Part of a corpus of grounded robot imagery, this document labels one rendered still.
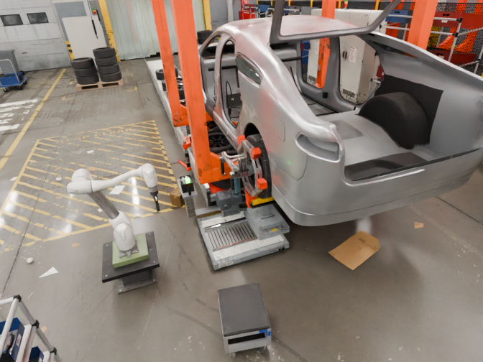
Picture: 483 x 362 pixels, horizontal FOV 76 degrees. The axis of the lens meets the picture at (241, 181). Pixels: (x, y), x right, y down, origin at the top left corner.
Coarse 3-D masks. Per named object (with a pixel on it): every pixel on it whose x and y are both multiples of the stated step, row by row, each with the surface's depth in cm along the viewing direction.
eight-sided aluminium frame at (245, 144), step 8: (240, 144) 312; (248, 144) 301; (240, 152) 327; (240, 160) 331; (256, 160) 289; (256, 168) 284; (256, 176) 286; (248, 184) 331; (256, 184) 291; (256, 192) 297
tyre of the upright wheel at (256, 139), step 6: (252, 138) 298; (258, 138) 295; (258, 144) 288; (264, 150) 285; (264, 156) 283; (264, 162) 282; (264, 168) 283; (264, 174) 286; (270, 174) 284; (270, 180) 286; (252, 186) 333; (270, 186) 290; (264, 192) 298; (270, 192) 297
